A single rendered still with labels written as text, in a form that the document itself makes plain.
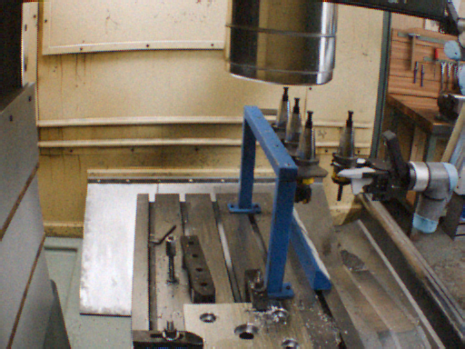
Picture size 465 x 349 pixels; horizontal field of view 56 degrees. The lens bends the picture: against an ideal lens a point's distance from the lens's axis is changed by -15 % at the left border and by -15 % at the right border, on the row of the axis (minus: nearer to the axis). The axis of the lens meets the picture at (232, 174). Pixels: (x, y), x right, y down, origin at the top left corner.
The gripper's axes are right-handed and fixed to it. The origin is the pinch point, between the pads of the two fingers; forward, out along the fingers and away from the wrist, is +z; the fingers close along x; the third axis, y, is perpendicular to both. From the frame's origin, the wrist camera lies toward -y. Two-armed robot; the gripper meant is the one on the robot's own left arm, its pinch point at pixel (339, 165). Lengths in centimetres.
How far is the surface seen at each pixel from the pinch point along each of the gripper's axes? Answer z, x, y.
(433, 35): -158, 219, -25
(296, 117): 9.2, 8.4, -8.5
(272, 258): 15.5, -7.9, 19.1
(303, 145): 10.1, -2.6, -5.4
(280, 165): 16.0, -7.0, -2.5
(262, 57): 28, -39, -30
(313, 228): -14, 49, 43
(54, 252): 83, 61, 62
